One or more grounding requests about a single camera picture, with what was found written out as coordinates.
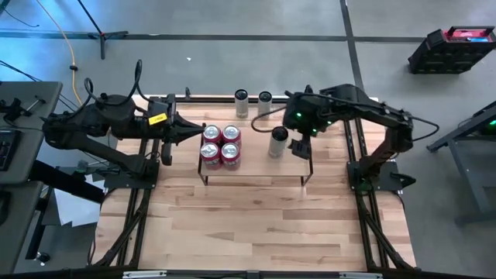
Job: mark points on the grey office desk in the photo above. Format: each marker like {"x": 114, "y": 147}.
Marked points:
{"x": 19, "y": 232}
{"x": 31, "y": 162}

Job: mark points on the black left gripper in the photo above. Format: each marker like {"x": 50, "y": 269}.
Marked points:
{"x": 164, "y": 120}

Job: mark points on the white paper sheets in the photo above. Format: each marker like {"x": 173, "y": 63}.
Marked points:
{"x": 73, "y": 209}

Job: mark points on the white Celsius drink can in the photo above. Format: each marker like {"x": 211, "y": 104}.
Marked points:
{"x": 264, "y": 104}
{"x": 241, "y": 104}
{"x": 277, "y": 145}

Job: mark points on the grey metal stand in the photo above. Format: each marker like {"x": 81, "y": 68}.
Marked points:
{"x": 465, "y": 170}

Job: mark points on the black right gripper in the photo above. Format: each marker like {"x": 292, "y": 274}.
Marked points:
{"x": 306, "y": 114}

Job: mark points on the black keyboard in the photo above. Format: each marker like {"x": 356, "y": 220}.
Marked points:
{"x": 7, "y": 149}

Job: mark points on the silver metal bracket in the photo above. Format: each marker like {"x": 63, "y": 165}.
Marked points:
{"x": 144, "y": 274}
{"x": 360, "y": 275}

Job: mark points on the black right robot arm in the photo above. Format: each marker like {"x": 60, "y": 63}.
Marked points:
{"x": 372, "y": 110}

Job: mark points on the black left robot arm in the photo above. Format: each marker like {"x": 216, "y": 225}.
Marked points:
{"x": 97, "y": 124}

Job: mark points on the Fanta soda can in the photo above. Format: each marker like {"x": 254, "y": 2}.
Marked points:
{"x": 231, "y": 133}
{"x": 231, "y": 155}
{"x": 212, "y": 133}
{"x": 210, "y": 155}

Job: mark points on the black red tool case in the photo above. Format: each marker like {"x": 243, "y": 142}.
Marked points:
{"x": 445, "y": 54}

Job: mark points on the black aluminium table frame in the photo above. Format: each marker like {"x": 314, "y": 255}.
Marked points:
{"x": 217, "y": 99}

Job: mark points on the black clamp tool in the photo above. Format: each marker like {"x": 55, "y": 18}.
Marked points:
{"x": 15, "y": 108}

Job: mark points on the black tripod stand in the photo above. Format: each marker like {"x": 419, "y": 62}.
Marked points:
{"x": 102, "y": 38}

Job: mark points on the wooden shelf with black frame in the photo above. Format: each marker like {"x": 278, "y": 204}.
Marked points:
{"x": 252, "y": 155}

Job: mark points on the black caster wheel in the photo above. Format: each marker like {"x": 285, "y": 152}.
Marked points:
{"x": 42, "y": 257}

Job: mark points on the black desk beam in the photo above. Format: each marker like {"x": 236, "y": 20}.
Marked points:
{"x": 66, "y": 181}

